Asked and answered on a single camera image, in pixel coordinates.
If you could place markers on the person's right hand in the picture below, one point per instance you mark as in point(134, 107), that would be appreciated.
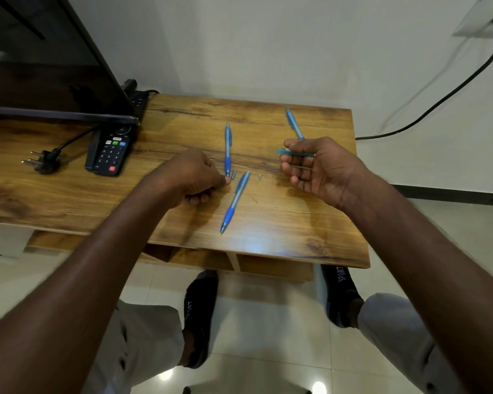
point(332, 172)

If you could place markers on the person's left hand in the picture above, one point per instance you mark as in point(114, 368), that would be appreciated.
point(189, 176)

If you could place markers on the person's right forearm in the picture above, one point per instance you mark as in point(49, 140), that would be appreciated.
point(427, 274)

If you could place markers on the person's left forearm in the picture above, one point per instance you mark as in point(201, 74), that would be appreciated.
point(78, 291)

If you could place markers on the person's right black sock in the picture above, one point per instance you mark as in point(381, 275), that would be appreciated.
point(341, 295)

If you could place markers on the person's black sock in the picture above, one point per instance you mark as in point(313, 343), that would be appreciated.
point(199, 315)
point(341, 295)

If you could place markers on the person's left black sock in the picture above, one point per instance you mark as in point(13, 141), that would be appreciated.
point(199, 315)

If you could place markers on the person's right grey trouser leg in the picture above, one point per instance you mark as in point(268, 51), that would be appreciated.
point(394, 324)

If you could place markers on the person's grey trouser leg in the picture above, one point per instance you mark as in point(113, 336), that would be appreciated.
point(394, 324)
point(152, 336)

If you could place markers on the person's left grey trouser leg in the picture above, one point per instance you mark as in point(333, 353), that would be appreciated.
point(152, 336)

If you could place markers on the black remote control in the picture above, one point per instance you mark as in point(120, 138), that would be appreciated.
point(111, 153)

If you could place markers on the black power strip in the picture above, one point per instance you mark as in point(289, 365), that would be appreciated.
point(139, 100)

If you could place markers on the black television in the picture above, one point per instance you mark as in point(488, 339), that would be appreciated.
point(45, 77)

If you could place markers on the white wall socket panel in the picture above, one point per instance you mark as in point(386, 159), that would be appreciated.
point(476, 20)

